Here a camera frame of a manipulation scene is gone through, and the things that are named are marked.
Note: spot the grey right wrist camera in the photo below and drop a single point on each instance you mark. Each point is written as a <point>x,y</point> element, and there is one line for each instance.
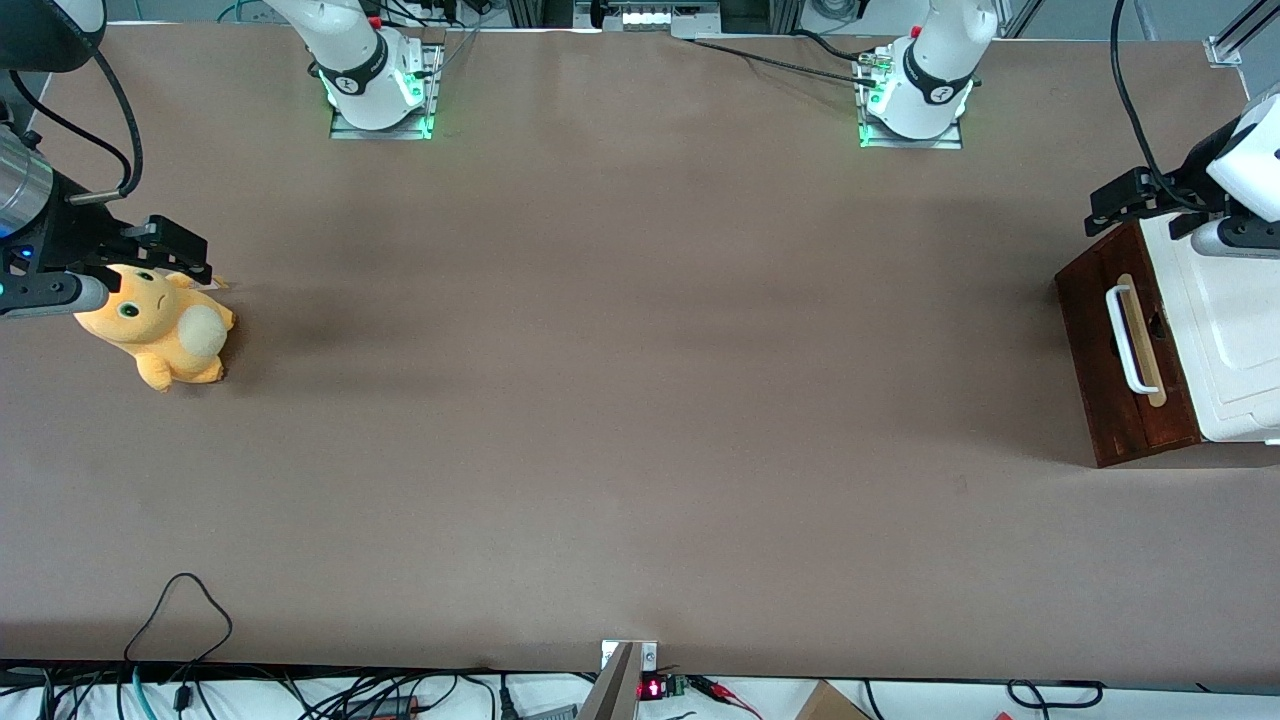
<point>55,294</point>

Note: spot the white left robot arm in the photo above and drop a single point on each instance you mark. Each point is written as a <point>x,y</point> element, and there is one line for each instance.
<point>935,70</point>

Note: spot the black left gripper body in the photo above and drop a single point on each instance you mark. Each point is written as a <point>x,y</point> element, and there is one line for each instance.
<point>1178,196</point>

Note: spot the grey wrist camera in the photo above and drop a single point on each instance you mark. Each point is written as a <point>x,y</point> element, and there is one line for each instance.
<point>1240,238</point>
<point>55,294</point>

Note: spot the orange plush toy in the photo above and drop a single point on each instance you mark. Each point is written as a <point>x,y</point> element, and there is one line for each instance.
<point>160,325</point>

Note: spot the brown wooden drawer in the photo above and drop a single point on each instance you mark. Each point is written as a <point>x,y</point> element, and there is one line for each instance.
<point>1180,400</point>

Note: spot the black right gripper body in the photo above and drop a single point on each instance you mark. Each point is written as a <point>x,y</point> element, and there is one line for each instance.
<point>70,236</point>

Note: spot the white power strip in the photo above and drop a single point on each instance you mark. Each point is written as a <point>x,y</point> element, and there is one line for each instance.
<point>650,17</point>

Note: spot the circuit board red display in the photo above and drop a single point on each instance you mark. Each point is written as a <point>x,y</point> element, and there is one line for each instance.
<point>660,688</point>

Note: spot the white plastic container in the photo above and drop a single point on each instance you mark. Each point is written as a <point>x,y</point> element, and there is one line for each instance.
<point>1235,340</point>

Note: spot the brown cardboard piece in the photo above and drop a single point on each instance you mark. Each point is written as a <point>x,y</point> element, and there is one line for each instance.
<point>830,703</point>

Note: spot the aluminium profile corner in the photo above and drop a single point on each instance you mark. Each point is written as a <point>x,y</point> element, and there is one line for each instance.
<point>1230,45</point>

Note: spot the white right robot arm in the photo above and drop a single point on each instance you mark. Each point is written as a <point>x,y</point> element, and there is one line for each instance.
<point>360,60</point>

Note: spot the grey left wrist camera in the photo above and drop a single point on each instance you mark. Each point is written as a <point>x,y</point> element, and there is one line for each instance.
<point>1240,238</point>

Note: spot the silver camera mount bracket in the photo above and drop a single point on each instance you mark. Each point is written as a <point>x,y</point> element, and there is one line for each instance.
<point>622,685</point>

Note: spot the black power adapter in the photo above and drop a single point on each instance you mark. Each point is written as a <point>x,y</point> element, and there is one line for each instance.
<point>385,707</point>

